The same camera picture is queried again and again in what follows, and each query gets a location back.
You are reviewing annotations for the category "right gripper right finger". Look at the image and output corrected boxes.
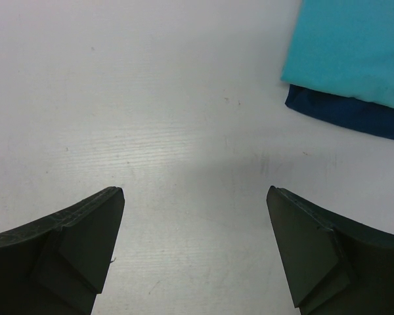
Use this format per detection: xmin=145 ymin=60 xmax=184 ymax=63
xmin=267 ymin=186 xmax=394 ymax=315

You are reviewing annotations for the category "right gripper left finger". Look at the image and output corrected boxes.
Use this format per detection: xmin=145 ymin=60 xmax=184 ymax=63
xmin=0 ymin=186 xmax=125 ymax=314

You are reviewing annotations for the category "dark blue folded t-shirt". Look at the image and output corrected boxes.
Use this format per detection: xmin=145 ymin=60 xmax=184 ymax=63
xmin=285 ymin=85 xmax=394 ymax=140

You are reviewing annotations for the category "turquoise folded t-shirt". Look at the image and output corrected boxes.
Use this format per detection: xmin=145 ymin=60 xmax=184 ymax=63
xmin=282 ymin=1 xmax=394 ymax=108

